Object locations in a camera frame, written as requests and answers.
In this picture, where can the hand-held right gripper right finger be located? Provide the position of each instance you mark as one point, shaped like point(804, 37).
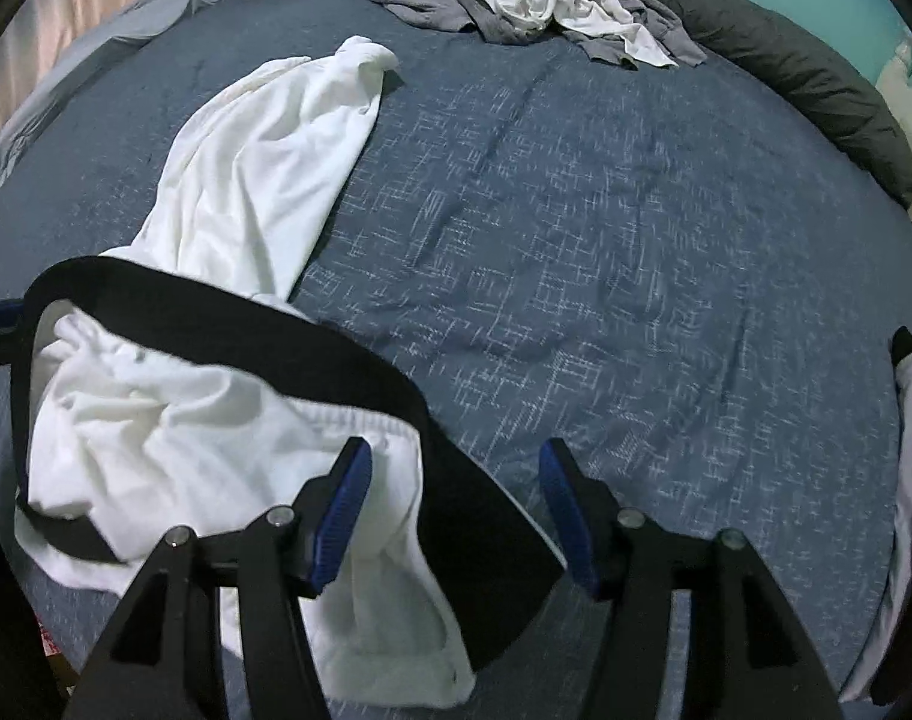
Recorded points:
point(568, 517)

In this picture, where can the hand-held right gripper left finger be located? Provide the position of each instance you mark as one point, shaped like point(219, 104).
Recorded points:
point(343, 517)

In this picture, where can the white polo shirt black collar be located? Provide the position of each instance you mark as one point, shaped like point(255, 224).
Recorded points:
point(238, 187)

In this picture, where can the blue patterned bed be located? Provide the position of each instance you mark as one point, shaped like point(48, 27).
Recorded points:
point(576, 240)

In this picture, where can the pink curtain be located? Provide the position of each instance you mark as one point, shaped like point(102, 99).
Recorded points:
point(58, 7)

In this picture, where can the folded black and white shirt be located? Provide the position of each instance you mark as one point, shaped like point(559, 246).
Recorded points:
point(910, 450)

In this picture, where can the crumpled grey garment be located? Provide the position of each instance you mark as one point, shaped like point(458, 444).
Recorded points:
point(516, 26)

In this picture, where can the cream tufted headboard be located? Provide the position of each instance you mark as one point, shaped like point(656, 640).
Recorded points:
point(910, 97)

